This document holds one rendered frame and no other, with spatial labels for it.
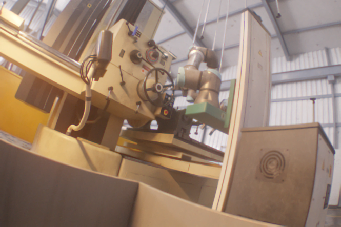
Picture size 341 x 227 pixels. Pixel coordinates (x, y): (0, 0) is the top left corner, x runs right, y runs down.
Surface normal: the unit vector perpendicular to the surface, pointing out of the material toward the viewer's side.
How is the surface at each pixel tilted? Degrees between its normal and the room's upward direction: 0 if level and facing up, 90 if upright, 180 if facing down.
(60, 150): 90
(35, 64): 90
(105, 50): 90
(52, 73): 90
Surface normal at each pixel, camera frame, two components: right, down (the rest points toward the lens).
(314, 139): -0.78, -0.40
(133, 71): 0.69, -0.07
